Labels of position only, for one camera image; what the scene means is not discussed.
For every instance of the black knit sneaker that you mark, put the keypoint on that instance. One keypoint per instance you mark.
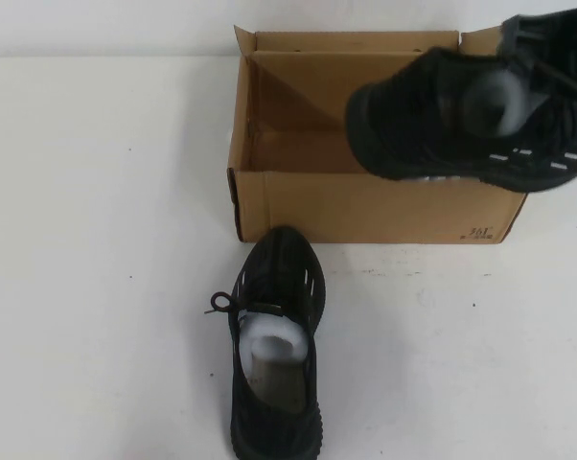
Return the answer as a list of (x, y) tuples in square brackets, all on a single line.
[(279, 259), (413, 134)]

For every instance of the brown cardboard shoe box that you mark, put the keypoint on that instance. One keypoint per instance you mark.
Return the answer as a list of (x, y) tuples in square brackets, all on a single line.
[(317, 206)]

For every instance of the white foam shoe stuffing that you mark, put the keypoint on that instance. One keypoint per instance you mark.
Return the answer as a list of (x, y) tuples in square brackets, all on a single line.
[(274, 335), (499, 103)]

